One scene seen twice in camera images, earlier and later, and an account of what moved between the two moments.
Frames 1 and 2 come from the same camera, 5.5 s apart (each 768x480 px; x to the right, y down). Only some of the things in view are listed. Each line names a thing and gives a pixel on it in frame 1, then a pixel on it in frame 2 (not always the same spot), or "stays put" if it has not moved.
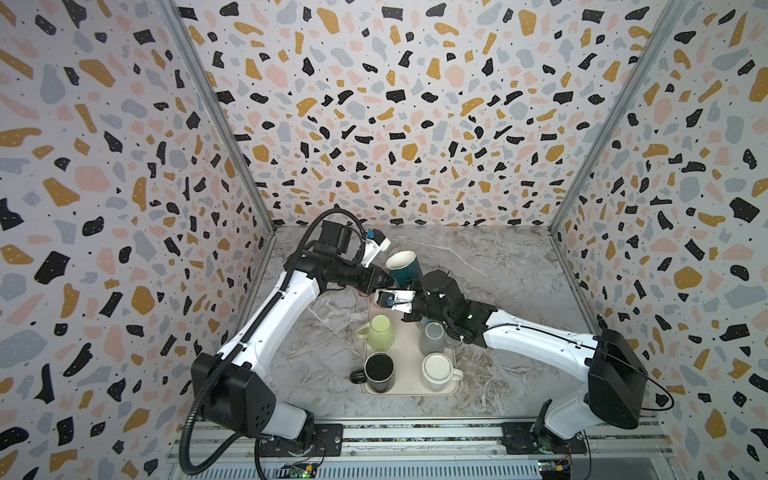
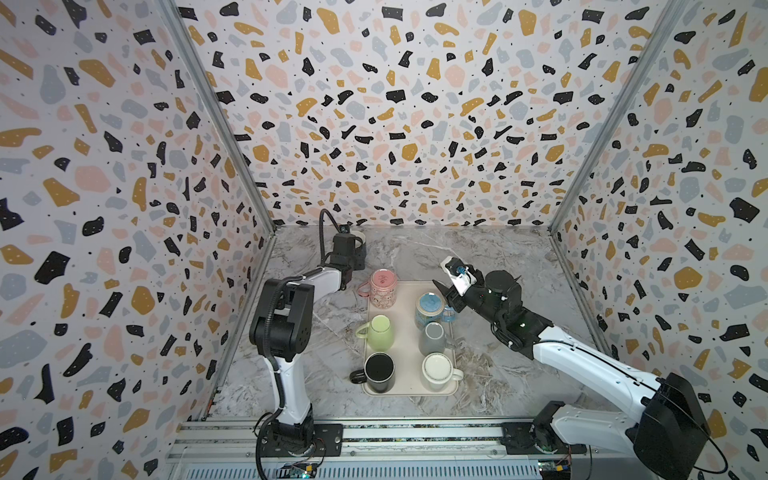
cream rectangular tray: x=405 y=358 stays put
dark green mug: x=404 y=267 -> x=349 y=243
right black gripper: x=414 y=303 -> x=466 y=294
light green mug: x=380 y=335 stays put
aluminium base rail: x=420 y=449 stays put
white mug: x=438 y=371 stays put
